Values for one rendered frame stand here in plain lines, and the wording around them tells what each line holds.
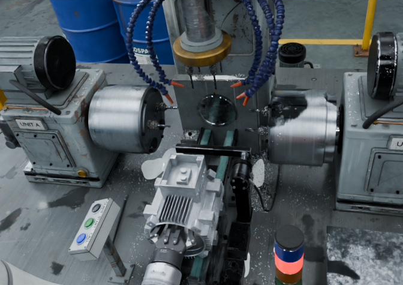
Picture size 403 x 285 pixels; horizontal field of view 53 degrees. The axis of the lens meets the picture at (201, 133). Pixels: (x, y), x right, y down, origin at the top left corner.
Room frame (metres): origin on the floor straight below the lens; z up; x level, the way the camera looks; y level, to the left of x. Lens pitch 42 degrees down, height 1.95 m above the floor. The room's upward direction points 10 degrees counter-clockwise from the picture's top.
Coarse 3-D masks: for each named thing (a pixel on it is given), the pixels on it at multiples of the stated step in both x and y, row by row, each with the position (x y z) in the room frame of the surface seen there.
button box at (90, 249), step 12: (108, 204) 0.76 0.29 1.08; (96, 216) 0.73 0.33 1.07; (108, 216) 0.73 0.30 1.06; (84, 228) 0.70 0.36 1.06; (96, 228) 0.68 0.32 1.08; (108, 228) 0.70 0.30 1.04; (84, 240) 0.65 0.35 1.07; (96, 240) 0.65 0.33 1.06; (72, 252) 0.63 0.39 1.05; (84, 252) 0.62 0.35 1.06; (96, 252) 0.63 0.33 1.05
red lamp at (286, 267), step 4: (276, 256) 0.46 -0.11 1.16; (276, 260) 0.46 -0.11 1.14; (280, 260) 0.44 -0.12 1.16; (300, 260) 0.44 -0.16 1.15; (276, 264) 0.46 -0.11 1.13; (280, 264) 0.45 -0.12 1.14; (284, 264) 0.44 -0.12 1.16; (288, 264) 0.43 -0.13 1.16; (292, 264) 0.43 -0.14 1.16; (296, 264) 0.43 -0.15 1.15; (300, 264) 0.44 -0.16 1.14; (280, 268) 0.44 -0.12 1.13; (284, 268) 0.44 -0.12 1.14; (288, 268) 0.43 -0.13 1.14; (292, 268) 0.43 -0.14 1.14; (296, 268) 0.43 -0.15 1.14; (300, 268) 0.44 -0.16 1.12; (284, 272) 0.44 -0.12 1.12; (288, 272) 0.43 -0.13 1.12; (292, 272) 0.43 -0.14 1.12
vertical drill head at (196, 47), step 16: (192, 0) 1.07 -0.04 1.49; (208, 0) 1.08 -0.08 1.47; (192, 16) 1.07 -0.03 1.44; (208, 16) 1.07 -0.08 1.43; (192, 32) 1.07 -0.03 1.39; (208, 32) 1.07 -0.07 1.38; (224, 32) 1.14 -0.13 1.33; (176, 48) 1.09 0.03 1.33; (192, 48) 1.05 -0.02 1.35; (208, 48) 1.04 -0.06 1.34; (224, 48) 1.05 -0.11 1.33; (192, 64) 1.03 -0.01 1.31; (208, 64) 1.02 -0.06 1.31; (192, 80) 1.08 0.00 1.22
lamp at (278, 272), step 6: (276, 270) 0.46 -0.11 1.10; (300, 270) 0.44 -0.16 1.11; (276, 276) 0.46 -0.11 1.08; (282, 276) 0.44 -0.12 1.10; (288, 276) 0.43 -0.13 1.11; (294, 276) 0.43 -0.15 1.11; (300, 276) 0.44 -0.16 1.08; (282, 282) 0.44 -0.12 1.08; (288, 282) 0.43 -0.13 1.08; (294, 282) 0.43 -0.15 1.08
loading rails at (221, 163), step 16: (208, 144) 1.11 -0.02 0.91; (224, 144) 1.08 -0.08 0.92; (208, 160) 1.08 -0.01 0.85; (224, 160) 1.00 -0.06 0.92; (224, 176) 0.91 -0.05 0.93; (224, 192) 0.87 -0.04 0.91; (224, 224) 0.79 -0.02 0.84; (224, 240) 0.74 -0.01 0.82; (208, 256) 0.62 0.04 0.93; (192, 272) 0.59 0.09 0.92; (208, 272) 0.59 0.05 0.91
